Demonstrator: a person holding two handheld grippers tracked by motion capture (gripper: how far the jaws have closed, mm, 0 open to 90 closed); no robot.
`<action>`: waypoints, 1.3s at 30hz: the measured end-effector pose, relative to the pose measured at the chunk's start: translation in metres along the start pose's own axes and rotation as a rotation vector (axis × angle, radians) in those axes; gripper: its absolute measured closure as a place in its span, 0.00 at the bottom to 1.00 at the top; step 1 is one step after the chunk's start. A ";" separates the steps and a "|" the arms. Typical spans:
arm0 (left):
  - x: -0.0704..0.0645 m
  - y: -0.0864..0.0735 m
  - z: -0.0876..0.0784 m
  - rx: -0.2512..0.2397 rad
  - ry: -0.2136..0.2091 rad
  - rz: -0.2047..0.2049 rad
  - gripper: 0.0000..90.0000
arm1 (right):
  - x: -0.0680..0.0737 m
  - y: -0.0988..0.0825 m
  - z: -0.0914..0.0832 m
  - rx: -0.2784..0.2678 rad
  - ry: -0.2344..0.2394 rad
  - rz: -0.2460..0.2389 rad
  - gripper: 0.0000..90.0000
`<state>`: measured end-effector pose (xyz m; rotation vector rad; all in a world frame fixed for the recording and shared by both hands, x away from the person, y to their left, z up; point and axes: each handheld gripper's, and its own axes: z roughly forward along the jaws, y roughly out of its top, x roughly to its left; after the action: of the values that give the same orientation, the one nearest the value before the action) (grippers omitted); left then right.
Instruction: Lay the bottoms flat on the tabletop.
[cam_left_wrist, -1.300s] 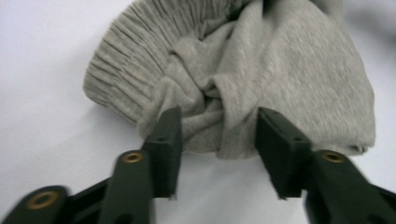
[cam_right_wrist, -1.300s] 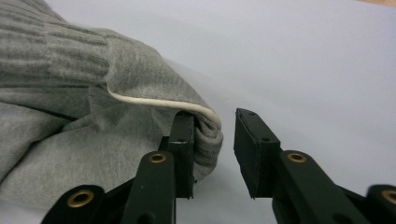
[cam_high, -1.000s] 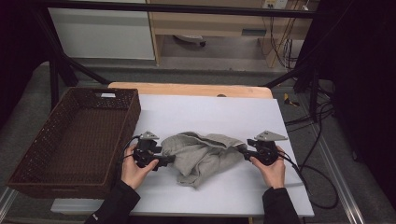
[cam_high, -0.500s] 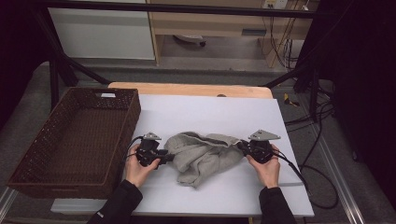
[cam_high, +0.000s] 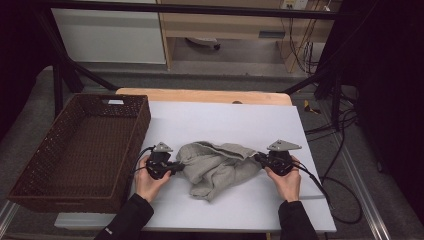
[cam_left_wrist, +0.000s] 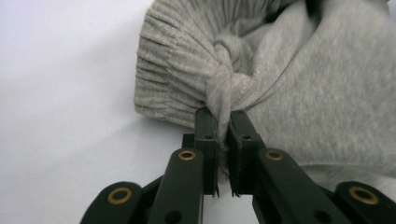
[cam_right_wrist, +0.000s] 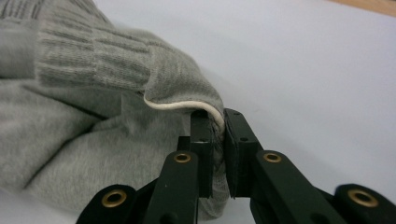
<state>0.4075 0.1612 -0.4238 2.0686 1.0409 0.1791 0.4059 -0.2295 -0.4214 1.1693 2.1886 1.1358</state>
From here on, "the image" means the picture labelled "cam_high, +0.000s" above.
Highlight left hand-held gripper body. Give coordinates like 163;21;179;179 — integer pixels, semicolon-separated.
145;142;174;180

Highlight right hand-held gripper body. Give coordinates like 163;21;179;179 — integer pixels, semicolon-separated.
266;139;303;177

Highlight grey skirt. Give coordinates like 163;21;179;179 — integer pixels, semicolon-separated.
175;141;263;203

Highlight brown woven basket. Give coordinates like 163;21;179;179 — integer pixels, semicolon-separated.
6;93;152;214

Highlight person's left hand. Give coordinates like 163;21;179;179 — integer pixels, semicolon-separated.
134;156;172;203

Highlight person's right hand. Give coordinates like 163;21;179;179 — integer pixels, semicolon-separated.
264;158;302;203

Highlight yellow and black tool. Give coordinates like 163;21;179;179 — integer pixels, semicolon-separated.
303;99;322;115

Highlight light wooden table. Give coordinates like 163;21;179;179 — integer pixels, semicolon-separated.
115;87;294;107

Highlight black metal stand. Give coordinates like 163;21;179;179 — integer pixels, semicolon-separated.
282;63;344;131
34;9;119;118

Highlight chair base with caster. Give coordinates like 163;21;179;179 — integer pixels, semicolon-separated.
184;37;222;51

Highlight light wooden desk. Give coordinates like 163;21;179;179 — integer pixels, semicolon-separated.
156;0;343;74

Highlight black curtain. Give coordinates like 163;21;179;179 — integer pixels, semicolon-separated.
0;0;59;141
316;0;424;228

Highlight white cabinet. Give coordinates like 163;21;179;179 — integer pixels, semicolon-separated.
51;8;167;65

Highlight black metal crossbar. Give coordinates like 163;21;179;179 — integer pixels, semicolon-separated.
33;1;354;20

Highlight white power strip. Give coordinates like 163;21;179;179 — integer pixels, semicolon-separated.
281;0;309;10

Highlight left hand-held gripper cable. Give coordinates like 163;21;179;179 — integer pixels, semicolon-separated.
128;145;157;198

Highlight hand-held gripper cable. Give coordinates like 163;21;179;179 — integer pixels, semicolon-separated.
128;145;157;198
291;161;364;225

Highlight black floor cables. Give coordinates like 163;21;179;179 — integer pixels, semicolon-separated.
304;94;359;174

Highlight right hand-held gripper cable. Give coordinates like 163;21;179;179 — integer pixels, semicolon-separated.
291;161;364;225

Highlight aluminium rail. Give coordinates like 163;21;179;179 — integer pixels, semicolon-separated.
333;133;391;240
0;199;18;240

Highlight hanging black cables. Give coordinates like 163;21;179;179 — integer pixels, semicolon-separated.
281;9;322;75

